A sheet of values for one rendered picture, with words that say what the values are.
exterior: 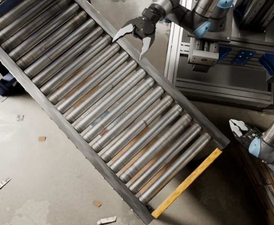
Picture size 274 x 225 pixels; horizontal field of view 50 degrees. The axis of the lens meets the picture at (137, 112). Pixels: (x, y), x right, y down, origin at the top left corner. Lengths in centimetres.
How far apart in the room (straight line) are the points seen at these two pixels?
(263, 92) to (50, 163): 160
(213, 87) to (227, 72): 17
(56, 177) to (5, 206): 40
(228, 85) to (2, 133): 169
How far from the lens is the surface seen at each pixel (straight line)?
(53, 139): 230
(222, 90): 216
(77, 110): 146
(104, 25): 163
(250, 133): 148
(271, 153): 140
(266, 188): 208
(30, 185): 231
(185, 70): 218
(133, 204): 139
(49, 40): 164
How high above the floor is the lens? 219
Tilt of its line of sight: 75 degrees down
